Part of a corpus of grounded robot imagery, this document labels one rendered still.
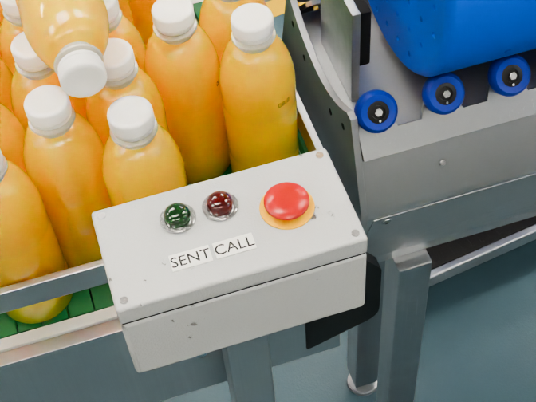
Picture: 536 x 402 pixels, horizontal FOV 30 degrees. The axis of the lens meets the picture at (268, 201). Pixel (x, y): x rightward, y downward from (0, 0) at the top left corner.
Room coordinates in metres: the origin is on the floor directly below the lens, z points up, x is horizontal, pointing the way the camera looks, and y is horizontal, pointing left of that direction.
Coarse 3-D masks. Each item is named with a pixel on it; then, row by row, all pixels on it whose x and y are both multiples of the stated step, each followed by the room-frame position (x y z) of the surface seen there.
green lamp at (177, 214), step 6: (174, 204) 0.48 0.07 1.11; (180, 204) 0.48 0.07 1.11; (168, 210) 0.48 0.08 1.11; (174, 210) 0.48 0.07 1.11; (180, 210) 0.48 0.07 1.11; (186, 210) 0.48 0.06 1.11; (168, 216) 0.47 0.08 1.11; (174, 216) 0.47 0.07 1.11; (180, 216) 0.47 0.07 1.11; (186, 216) 0.47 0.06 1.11; (168, 222) 0.47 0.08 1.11; (174, 222) 0.47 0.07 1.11; (180, 222) 0.47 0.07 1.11; (186, 222) 0.47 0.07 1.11
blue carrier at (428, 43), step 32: (384, 0) 0.82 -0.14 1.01; (416, 0) 0.74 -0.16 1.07; (448, 0) 0.68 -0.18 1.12; (480, 0) 0.68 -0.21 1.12; (512, 0) 0.69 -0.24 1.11; (384, 32) 0.81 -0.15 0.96; (416, 32) 0.73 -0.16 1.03; (448, 32) 0.67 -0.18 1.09; (480, 32) 0.68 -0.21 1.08; (512, 32) 0.69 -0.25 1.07; (416, 64) 0.73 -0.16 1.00; (448, 64) 0.68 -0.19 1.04
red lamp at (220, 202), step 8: (216, 192) 0.49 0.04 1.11; (224, 192) 0.49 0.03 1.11; (208, 200) 0.49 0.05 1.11; (216, 200) 0.48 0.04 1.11; (224, 200) 0.48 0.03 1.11; (232, 200) 0.49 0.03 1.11; (208, 208) 0.48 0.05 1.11; (216, 208) 0.48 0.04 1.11; (224, 208) 0.48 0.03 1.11; (232, 208) 0.48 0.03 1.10
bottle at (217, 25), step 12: (204, 0) 0.76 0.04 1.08; (216, 0) 0.75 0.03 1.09; (228, 0) 0.74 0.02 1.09; (240, 0) 0.74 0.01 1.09; (252, 0) 0.75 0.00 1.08; (264, 0) 0.76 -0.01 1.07; (204, 12) 0.75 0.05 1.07; (216, 12) 0.74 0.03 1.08; (228, 12) 0.73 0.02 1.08; (204, 24) 0.74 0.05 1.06; (216, 24) 0.73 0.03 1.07; (228, 24) 0.73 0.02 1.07; (216, 36) 0.73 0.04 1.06; (228, 36) 0.73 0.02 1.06; (216, 48) 0.73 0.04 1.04
